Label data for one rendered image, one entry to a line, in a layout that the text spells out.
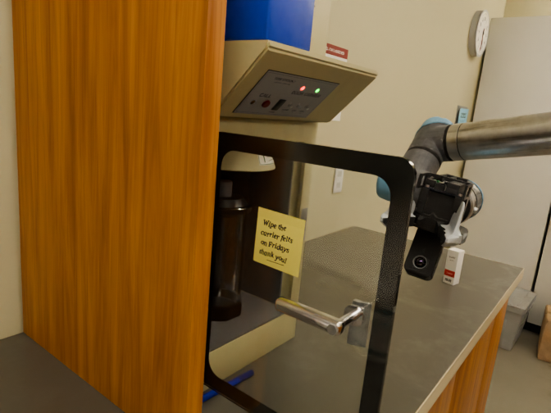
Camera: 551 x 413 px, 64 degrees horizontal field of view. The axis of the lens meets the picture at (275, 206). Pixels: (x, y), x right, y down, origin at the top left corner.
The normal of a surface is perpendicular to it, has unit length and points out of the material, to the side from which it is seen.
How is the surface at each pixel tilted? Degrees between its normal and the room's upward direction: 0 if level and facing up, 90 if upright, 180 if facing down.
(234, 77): 90
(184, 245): 90
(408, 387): 0
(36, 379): 0
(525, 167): 90
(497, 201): 90
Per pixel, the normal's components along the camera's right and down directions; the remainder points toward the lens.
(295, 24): 0.79, 0.20
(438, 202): -0.53, 0.10
